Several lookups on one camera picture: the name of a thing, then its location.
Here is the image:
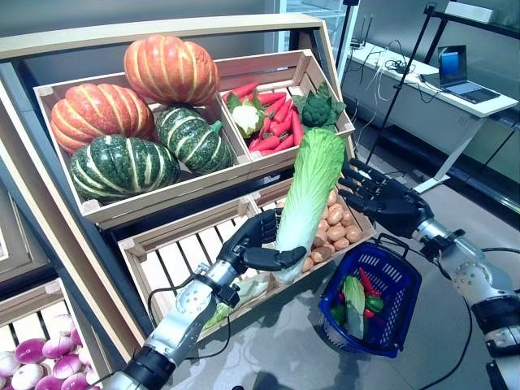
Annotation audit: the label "thick black floor cable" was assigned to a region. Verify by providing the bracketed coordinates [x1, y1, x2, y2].
[422, 284, 476, 390]

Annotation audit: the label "orange striped pumpkin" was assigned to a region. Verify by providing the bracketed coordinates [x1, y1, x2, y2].
[123, 34, 220, 106]
[50, 83, 157, 154]

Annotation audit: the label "white desk cable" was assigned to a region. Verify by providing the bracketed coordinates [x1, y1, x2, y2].
[371, 46, 393, 102]

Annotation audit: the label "green broccoli with leaves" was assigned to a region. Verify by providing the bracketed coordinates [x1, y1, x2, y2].
[292, 80, 346, 130]

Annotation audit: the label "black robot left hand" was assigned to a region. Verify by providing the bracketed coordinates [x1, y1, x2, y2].
[217, 207, 308, 273]

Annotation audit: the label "black metal rack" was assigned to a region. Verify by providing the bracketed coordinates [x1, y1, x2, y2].
[426, 7, 520, 41]

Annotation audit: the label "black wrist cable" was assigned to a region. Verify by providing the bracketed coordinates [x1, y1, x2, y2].
[146, 279, 232, 361]

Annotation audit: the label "wooden display shelf frame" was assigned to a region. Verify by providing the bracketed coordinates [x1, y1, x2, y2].
[0, 11, 377, 366]

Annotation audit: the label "light wooden slatted crate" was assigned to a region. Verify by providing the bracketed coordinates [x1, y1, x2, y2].
[214, 48, 355, 163]
[0, 279, 113, 390]
[32, 71, 253, 228]
[117, 197, 301, 342]
[247, 178, 377, 281]

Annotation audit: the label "white cauliflower green leaves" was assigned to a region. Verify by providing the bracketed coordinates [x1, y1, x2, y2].
[226, 89, 266, 139]

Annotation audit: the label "white flat box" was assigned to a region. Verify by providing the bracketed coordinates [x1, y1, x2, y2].
[444, 1, 495, 24]

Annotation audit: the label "green striped pumpkin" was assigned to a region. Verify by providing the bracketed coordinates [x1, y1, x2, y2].
[156, 104, 235, 176]
[69, 134, 182, 202]

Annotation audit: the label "glass door display fridge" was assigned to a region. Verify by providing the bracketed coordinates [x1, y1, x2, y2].
[263, 0, 358, 54]

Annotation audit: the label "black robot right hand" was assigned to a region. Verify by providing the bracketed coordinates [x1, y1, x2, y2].
[336, 157, 436, 240]

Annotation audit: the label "blue plastic shopping basket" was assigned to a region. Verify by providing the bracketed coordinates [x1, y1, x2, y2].
[318, 233, 423, 359]

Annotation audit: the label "white desk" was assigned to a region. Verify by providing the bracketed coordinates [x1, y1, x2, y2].
[344, 42, 520, 194]

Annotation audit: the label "green white napa cabbage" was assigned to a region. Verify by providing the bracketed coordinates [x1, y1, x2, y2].
[202, 271, 272, 331]
[343, 275, 366, 341]
[271, 126, 346, 284]

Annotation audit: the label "black desk cable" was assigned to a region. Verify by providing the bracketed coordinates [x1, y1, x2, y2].
[363, 40, 423, 82]

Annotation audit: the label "long red chili pepper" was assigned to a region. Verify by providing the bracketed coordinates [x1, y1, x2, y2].
[357, 266, 383, 300]

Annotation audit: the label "black tripod stand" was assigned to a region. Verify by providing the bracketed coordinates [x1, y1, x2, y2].
[335, 0, 361, 62]
[365, 2, 438, 167]

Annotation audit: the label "black router with antennas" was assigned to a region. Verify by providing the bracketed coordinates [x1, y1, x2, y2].
[349, 14, 375, 49]

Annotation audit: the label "grey open laptop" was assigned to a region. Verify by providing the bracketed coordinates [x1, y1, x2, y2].
[436, 44, 501, 104]

